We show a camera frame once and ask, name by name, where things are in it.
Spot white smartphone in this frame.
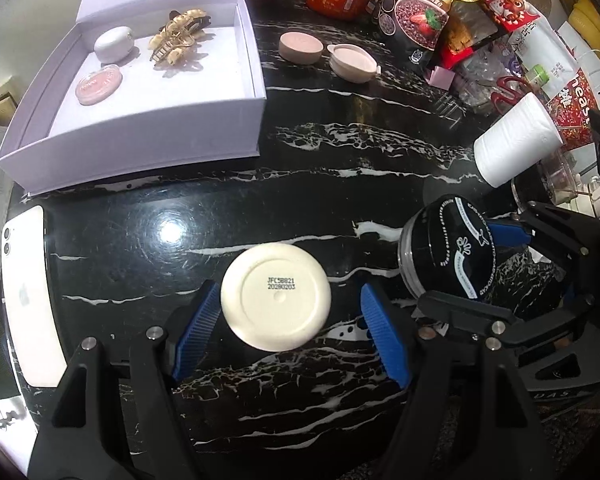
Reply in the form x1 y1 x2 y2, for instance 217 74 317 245
0 205 66 388

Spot small pink box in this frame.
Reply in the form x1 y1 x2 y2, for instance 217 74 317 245
427 65 458 91

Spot pink round case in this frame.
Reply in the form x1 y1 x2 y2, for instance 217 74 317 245
278 31 325 65

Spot yellow plastic object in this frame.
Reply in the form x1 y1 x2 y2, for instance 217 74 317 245
570 0 600 46

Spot clear acrylic holder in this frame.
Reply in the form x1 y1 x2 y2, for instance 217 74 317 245
512 150 600 211

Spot red snack bag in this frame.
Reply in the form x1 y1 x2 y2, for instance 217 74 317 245
480 0 541 36

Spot white round compact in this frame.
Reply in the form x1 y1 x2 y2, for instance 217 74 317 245
93 26 133 62

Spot red scissors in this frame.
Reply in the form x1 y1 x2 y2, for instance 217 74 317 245
490 75 531 111

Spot black round jar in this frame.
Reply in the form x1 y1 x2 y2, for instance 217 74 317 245
397 194 498 303

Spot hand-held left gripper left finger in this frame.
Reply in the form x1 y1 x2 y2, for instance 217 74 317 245
27 280 221 480

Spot white tissue roll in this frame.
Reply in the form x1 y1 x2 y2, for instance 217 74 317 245
473 92 566 190

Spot cream round jar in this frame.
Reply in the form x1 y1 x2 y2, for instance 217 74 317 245
220 241 332 352

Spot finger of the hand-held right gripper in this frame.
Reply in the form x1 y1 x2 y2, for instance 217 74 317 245
489 201 597 282
417 289 599 347

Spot black cereal bag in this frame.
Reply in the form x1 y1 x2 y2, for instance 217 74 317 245
375 0 511 66

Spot gold foil snack bag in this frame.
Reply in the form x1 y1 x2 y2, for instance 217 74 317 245
437 0 506 68

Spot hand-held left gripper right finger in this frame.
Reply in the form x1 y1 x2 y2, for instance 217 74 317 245
360 282 548 480

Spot red white printed bag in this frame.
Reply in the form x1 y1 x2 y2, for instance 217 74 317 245
550 67 600 151

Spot pink clear compact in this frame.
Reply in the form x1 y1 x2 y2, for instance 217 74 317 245
75 63 123 107

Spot white gift box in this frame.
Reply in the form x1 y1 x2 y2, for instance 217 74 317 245
0 0 268 196

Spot white paper bag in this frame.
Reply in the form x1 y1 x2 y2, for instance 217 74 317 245
522 20 586 106

